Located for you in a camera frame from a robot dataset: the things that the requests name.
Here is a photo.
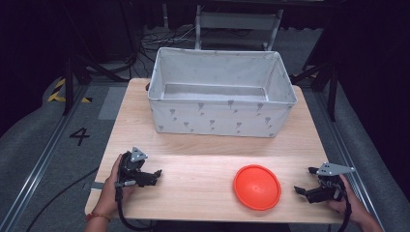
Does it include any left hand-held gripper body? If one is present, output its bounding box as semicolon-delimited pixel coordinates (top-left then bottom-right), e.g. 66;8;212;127
116;146;159;189

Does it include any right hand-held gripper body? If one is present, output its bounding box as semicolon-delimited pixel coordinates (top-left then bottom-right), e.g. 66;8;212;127
304;161;357;205

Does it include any orange round plastic disc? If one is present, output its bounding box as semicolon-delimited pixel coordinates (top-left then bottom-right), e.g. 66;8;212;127
233;164;282;212

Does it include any white printed fabric storage box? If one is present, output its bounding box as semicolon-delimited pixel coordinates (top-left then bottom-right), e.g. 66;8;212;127
147;46;298;138

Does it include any person's right hand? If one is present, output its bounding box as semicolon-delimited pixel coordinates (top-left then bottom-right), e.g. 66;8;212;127
328;174;366;224

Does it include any person's left hand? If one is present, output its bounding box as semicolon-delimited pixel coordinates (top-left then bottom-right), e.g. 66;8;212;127
95;153;137;217

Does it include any black metal stand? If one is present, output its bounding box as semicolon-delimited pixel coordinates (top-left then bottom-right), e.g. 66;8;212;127
290;61;340;123
61;56;132;116

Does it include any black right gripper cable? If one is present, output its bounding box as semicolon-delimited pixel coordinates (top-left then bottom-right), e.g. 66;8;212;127
337;183;354;232

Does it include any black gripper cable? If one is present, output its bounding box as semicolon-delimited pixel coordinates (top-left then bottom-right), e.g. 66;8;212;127
115;186;158;232
337;183;354;232

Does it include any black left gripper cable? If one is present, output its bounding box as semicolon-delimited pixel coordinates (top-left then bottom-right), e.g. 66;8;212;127
115;186;158;232

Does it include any metal floor rail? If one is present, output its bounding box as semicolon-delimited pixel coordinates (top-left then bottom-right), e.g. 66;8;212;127
0;84;89;232
312;91;385;228

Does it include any red bracelet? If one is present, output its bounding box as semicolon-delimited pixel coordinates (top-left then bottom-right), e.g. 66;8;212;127
84;212;112;223

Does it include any black floor cable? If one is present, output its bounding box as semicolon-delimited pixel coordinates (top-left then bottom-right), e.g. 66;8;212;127
25;166;101;232

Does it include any bundle of floor cables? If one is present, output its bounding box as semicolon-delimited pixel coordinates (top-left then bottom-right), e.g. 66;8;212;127
137;26;198;79

